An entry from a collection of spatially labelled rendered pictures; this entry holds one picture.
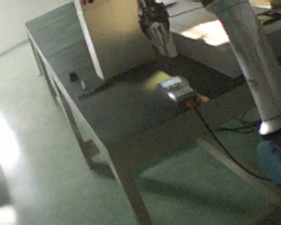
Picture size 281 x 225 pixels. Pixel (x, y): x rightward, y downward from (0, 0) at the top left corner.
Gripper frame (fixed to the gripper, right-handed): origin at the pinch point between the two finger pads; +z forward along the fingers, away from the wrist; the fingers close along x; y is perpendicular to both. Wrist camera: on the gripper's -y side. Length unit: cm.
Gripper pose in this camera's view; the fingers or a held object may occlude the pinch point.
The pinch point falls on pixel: (165, 51)
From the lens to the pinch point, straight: 130.9
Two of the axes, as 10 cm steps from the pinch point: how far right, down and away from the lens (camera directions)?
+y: 1.7, 0.8, -9.8
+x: 9.2, -3.7, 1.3
